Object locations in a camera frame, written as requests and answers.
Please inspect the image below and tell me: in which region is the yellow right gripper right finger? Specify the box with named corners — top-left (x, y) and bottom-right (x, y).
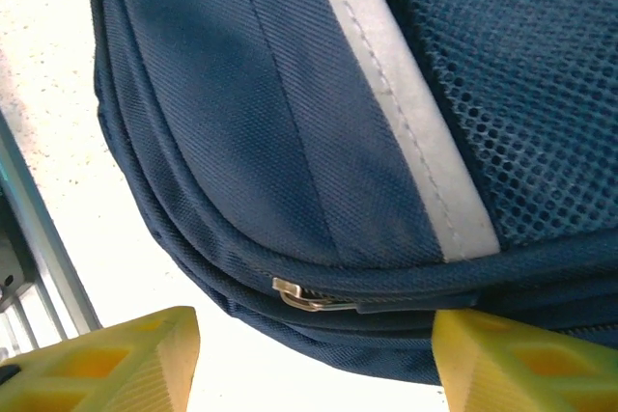
top-left (431, 310), bottom-right (618, 412)

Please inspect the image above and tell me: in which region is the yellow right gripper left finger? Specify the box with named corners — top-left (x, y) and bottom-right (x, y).
top-left (0, 305), bottom-right (202, 412)

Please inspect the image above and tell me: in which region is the navy blue backpack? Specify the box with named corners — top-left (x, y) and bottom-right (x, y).
top-left (89, 0), bottom-right (618, 387)

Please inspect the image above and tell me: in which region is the silver metal zipper pull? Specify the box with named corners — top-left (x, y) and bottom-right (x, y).
top-left (271, 276), bottom-right (361, 316)

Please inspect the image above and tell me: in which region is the wide aluminium rail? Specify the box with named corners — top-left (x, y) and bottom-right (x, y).
top-left (0, 112), bottom-right (102, 365)

